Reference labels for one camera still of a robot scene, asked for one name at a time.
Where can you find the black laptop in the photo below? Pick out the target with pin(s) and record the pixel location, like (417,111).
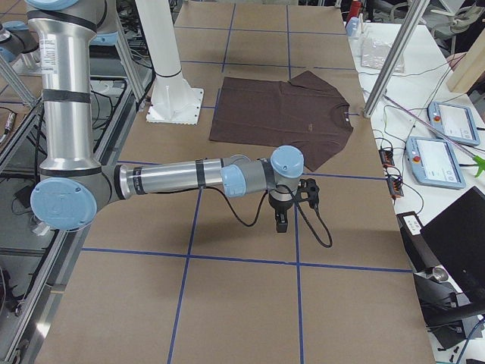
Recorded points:
(456,238)

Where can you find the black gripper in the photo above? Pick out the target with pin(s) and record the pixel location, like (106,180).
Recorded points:
(280,208)

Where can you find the white camera post base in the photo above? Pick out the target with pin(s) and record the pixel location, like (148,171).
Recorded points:
(173,100)

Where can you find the aluminium frame post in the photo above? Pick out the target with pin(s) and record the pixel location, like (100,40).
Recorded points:
(403,36)

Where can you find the green tipped reacher stick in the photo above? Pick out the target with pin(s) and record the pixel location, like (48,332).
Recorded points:
(476,158)

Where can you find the teach pendant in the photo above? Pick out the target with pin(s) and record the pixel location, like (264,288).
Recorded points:
(433,163)
(455,121)

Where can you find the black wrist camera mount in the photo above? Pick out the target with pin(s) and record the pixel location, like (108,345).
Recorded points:
(308,191)

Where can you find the upper teach pendant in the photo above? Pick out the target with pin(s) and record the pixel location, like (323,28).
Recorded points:
(455,121)

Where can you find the lower teach pendant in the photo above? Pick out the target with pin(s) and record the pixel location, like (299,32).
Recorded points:
(433,163)

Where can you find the clear plastic bag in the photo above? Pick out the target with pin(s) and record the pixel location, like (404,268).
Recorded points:
(374,52)

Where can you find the brown t-shirt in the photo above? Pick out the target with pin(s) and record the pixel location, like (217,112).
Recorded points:
(305,112)

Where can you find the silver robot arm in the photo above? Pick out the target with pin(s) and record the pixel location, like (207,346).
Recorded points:
(74,185)

